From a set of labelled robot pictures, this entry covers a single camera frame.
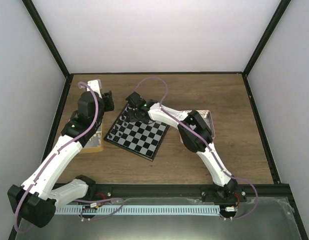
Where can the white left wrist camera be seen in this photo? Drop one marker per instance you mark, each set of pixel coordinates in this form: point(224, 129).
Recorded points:
point(96, 86)

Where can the black and white chessboard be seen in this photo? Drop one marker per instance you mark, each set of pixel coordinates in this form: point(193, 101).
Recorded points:
point(138, 138)

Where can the light blue slotted cable duct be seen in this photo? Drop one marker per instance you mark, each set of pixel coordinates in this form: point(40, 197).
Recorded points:
point(147, 210)

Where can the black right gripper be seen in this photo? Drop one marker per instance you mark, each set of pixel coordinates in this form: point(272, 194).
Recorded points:
point(132, 118)

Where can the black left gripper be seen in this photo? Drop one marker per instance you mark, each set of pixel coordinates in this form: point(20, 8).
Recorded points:
point(108, 97)

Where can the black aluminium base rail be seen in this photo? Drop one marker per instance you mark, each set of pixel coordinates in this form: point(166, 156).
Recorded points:
point(206, 192)

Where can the black enclosure frame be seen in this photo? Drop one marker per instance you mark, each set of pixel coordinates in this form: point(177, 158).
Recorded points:
point(198, 53)

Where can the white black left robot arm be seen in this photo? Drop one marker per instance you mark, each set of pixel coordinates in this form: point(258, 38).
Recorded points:
point(36, 200)

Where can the orange rimmed metal tray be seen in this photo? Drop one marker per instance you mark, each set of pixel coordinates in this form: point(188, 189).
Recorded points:
point(96, 142)

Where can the pink rimmed metal tray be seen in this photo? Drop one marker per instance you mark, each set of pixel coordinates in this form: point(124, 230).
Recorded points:
point(207, 117)

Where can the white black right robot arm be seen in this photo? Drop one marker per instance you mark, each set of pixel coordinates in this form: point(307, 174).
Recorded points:
point(195, 134)

